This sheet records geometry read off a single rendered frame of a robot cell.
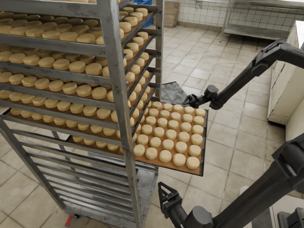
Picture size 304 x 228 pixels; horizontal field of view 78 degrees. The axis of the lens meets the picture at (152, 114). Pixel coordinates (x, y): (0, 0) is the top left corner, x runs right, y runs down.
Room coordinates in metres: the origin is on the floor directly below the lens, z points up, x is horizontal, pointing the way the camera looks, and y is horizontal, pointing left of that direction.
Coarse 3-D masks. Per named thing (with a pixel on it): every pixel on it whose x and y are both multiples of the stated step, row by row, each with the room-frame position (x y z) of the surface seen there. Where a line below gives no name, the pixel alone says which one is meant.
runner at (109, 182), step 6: (36, 162) 0.61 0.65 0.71; (42, 162) 0.63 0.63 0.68; (48, 168) 0.59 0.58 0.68; (54, 168) 0.57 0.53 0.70; (60, 168) 0.59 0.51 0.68; (66, 168) 0.59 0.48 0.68; (72, 174) 0.54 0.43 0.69; (78, 174) 0.53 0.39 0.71; (84, 174) 0.55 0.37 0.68; (96, 180) 0.50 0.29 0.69; (102, 180) 0.50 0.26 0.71; (108, 180) 0.51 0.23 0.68; (114, 186) 0.48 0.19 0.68; (120, 186) 0.47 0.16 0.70; (126, 186) 0.48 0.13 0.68; (138, 192) 0.44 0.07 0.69
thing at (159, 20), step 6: (156, 0) 0.85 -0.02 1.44; (162, 0) 0.84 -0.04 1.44; (156, 18) 0.85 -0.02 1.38; (162, 18) 0.85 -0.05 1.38; (156, 24) 0.85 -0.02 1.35; (162, 24) 0.85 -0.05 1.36; (162, 30) 0.85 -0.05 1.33; (162, 36) 0.86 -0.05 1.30; (156, 42) 0.85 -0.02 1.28; (162, 42) 0.86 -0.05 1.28; (156, 48) 0.85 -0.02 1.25; (162, 48) 0.86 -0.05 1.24; (162, 54) 0.87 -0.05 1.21; (156, 60) 0.85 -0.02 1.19; (156, 66) 0.85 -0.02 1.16; (156, 78) 0.85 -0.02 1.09; (156, 90) 0.85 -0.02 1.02; (156, 174) 0.85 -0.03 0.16
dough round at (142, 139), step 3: (141, 135) 0.57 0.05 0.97; (144, 135) 0.57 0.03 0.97; (138, 138) 0.55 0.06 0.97; (141, 138) 0.55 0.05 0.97; (144, 138) 0.55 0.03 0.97; (147, 138) 0.55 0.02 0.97; (138, 141) 0.53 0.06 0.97; (141, 141) 0.53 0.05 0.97; (144, 141) 0.53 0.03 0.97; (147, 141) 0.54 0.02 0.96; (141, 144) 0.53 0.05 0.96; (144, 144) 0.53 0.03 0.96
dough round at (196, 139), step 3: (192, 135) 0.57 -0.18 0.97; (195, 135) 0.56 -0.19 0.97; (198, 135) 0.56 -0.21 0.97; (192, 138) 0.55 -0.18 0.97; (195, 138) 0.55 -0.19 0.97; (198, 138) 0.55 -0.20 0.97; (201, 138) 0.55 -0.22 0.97; (192, 141) 0.54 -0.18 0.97; (195, 141) 0.53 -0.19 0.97; (198, 141) 0.53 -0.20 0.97; (201, 141) 0.53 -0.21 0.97; (195, 144) 0.53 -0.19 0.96; (198, 144) 0.52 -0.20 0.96
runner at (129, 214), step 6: (60, 192) 0.62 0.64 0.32; (72, 198) 0.58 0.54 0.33; (78, 198) 0.58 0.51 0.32; (84, 198) 0.58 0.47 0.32; (90, 204) 0.54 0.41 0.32; (96, 204) 0.53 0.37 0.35; (102, 204) 0.54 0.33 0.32; (114, 210) 0.49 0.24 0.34; (120, 210) 0.50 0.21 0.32; (132, 216) 0.46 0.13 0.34
